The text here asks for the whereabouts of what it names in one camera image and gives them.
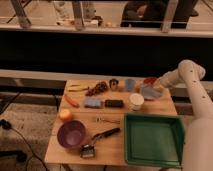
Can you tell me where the blue-grey towel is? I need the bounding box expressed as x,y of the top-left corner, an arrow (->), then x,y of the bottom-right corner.
140,84 -> 162,100

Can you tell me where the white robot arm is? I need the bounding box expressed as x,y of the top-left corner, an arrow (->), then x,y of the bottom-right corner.
159,60 -> 213,171

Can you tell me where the red bowl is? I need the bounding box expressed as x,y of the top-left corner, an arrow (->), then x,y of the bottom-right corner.
143,77 -> 157,85

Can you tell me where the purple bowl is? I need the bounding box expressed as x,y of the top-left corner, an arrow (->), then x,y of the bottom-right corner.
57,120 -> 86,149

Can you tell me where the bunch of dark grapes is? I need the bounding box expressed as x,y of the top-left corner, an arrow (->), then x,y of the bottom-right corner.
86,81 -> 108,96

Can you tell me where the small metal cup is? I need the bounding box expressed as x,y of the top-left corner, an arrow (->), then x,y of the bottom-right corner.
109,79 -> 119,91

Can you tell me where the black rectangular block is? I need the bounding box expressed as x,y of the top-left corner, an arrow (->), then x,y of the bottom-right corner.
105,100 -> 124,108

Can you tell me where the blue sponge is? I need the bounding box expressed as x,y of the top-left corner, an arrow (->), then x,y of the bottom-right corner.
84,98 -> 101,108

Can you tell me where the yellow banana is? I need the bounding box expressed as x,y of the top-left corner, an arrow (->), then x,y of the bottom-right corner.
67,85 -> 89,92

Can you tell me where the white cup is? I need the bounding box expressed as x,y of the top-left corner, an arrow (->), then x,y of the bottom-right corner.
129,93 -> 144,111

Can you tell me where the metal fork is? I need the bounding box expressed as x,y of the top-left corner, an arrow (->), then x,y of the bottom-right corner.
95,117 -> 120,124

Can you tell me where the orange carrot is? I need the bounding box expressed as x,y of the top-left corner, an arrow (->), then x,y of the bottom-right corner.
64,94 -> 79,108

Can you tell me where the wooden board table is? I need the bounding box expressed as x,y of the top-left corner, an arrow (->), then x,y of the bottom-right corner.
45,80 -> 178,166

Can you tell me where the apple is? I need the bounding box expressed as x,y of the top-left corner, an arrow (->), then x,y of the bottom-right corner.
59,109 -> 73,122

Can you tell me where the green plastic tray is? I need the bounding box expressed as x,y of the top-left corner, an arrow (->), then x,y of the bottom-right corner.
124,114 -> 185,168

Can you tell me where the person in dark clothes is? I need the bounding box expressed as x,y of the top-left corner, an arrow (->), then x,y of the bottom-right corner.
120,0 -> 198,29

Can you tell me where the black handled brush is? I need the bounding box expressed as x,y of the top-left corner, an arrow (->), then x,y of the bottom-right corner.
80,127 -> 121,158

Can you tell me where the black cable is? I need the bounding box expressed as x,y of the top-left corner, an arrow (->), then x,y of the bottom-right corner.
0,118 -> 50,171

